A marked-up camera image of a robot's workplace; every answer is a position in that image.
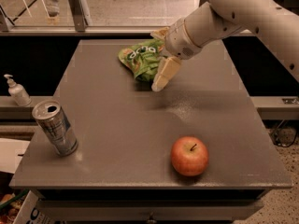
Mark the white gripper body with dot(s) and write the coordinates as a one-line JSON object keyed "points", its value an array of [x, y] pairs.
{"points": [[177, 40]]}

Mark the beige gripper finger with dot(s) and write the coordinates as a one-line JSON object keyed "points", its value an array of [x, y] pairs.
{"points": [[167, 69], [160, 33]]}

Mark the green rice chip bag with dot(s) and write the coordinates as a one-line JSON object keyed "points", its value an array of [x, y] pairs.
{"points": [[143, 59]]}

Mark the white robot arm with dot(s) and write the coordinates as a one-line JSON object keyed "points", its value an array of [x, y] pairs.
{"points": [[275, 26]]}

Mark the silver redbull can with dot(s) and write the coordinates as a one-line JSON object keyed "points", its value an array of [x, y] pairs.
{"points": [[50, 116]]}

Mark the red apple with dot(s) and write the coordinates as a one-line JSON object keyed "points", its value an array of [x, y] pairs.
{"points": [[189, 156]]}

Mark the white pump dispenser bottle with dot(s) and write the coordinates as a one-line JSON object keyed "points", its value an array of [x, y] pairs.
{"points": [[17, 91]]}

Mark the white paper sheet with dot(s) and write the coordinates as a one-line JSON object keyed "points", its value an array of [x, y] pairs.
{"points": [[11, 152]]}

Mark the grey table drawer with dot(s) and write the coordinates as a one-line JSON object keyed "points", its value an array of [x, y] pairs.
{"points": [[142, 211]]}

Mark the white cardboard box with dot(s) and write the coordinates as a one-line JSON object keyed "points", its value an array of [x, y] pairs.
{"points": [[29, 214]]}

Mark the metal railing post left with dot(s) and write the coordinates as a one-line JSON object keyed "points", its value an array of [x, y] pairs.
{"points": [[81, 14]]}

